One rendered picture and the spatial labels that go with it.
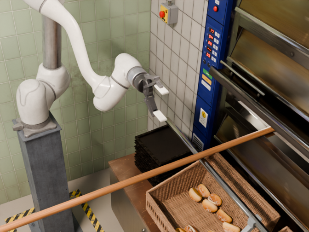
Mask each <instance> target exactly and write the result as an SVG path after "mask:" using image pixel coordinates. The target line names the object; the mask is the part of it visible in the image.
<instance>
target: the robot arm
mask: <svg viewBox="0 0 309 232"><path fill-rule="evenodd" d="M22 1H24V2H25V3H26V4H27V5H29V6H30V7H31V8H33V9H34V10H36V11H38V12H39V13H41V19H42V52H43V62H42V63H41V64H40V66H39V69H38V73H37V77H36V79H28V80H25V81H23V82H22V83H21V84H20V85H19V86H18V89H17V94H16V99H17V107H18V112H19V115H20V117H19V118H17V119H16V121H17V124H15V125H14V126H12V128H13V130H14V131H18V130H23V132H24V136H25V138H29V137H31V136H33V135H35V134H38V133H41V132H45V131H48V130H51V129H56V128H57V125H56V124H55V123H54V122H53V121H52V119H51V118H50V116H49V109H50V108H51V106H52V104H53V102H54V101H55V100H57V99H58V98H59V97H60V96H61V95H62V94H63V93H64V92H65V91H66V90H67V88H68V87H69V85H70V80H71V76H70V73H69V71H68V70H67V69H66V67H65V65H64V64H63V63H61V55H62V26H63V27H64V29H65V30H66V32H67V34H68V36H69V39H70V42H71V45H72V48H73V51H74V54H75V57H76V60H77V63H78V66H79V69H80V71H81V73H82V75H83V77H84V79H85V80H86V81H87V82H88V83H89V85H90V86H91V87H92V90H93V93H94V95H95V97H94V99H93V103H94V106H95V107H96V108H97V109H98V110H100V111H104V112H105V111H109V110H111V109H112V108H113V107H115V106H116V105H117V104H118V103H119V102H120V101H121V99H122V98H123V97H124V95H125V93H126V92H127V90H128V88H129V87H130V86H133V88H135V89H137V90H138V91H139V92H141V93H144V95H145V98H144V99H143V100H144V102H145V103H146V105H147V107H148V109H149V111H150V113H151V116H152V117H155V116H156V117H157V118H158V119H159V121H160V122H164V121H167V118H166V117H165V116H164V115H163V114H162V113H161V112H160V110H158V109H157V106H156V103H155V100H154V94H153V86H154V87H155V88H156V89H157V90H158V91H159V92H160V93H161V94H162V95H165V94H168V93H169V92H168V91H167V90H166V89H165V87H164V86H163V85H162V84H161V82H160V80H159V78H160V76H159V75H151V74H150V73H147V72H146V71H145V70H144V69H143V67H142V65H141V64H140V62H139V61H138V60H137V59H135V58H134V57H133V56H131V55H129V54H127V53H121V54H119V55H118V56H117V57H116V59H115V64H114V66H115V68H114V71H113V73H112V75H111V76H110V77H108V76H106V75H105V76H100V75H97V74H96V73H95V72H94V71H93V69H92V68H91V65H90V62H89V58H88V55H87V51H86V47H85V44H84V40H83V37H82V33H81V30H80V28H79V26H78V24H77V22H76V20H75V19H74V17H73V16H72V15H71V14H70V13H69V12H68V11H67V10H66V9H65V8H64V6H63V4H64V2H65V0H22ZM152 80H154V82H152ZM149 96H152V97H150V98H149Z"/></svg>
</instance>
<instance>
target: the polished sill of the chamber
mask: <svg viewBox="0 0 309 232"><path fill-rule="evenodd" d="M224 107H225V108H226V109H228V110H229V111H230V112H231V113H232V114H233V115H234V116H235V117H236V118H237V119H239V120H240V121H241V122H242V123H243V124H244V125H245V126H246V127H247V128H249V129H250V130H251V131H252V132H256V131H258V130H261V129H264V128H267V127H266V126H265V125H264V124H263V123H262V122H260V121H259V120H258V119H257V118H256V117H255V116H254V115H253V114H251V113H250V112H249V111H248V110H247V109H246V108H244V107H243V106H242V105H241V104H240V103H239V102H237V101H236V100H235V99H230V100H227V101H225V106H224ZM258 138H260V139H261V140H262V141H263V142H264V143H265V144H266V145H267V146H268V147H269V148H270V149H271V150H272V151H273V152H275V153H276V154H277V155H278V156H279V157H280V158H281V159H282V160H283V161H285V162H286V163H287V164H288V165H289V166H290V167H291V168H292V169H293V170H294V171H296V172H297V173H298V174H299V175H300V176H301V177H302V178H303V179H304V180H305V181H307V182H308V183H309V163H308V162H307V161H305V160H304V159H303V158H302V157H301V156H300V155H299V154H297V153H296V152H295V151H294V150H293V149H292V148H291V147H290V146H288V145H287V144H286V143H285V142H284V141H283V140H281V139H280V138H279V137H278V136H277V135H276V134H274V133H273V132H270V133H268V134H265V135H263V136H260V137H258Z"/></svg>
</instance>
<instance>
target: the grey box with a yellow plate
mask: <svg viewBox="0 0 309 232"><path fill-rule="evenodd" d="M165 10H167V13H165ZM160 11H163V12H164V14H165V16H164V17H163V18H161V17H160V19H161V20H163V21H164V22H165V23H166V24H172V23H177V18H178V7H177V6H176V5H174V4H173V3H172V5H171V6H168V2H166V3H161V5H160Z"/></svg>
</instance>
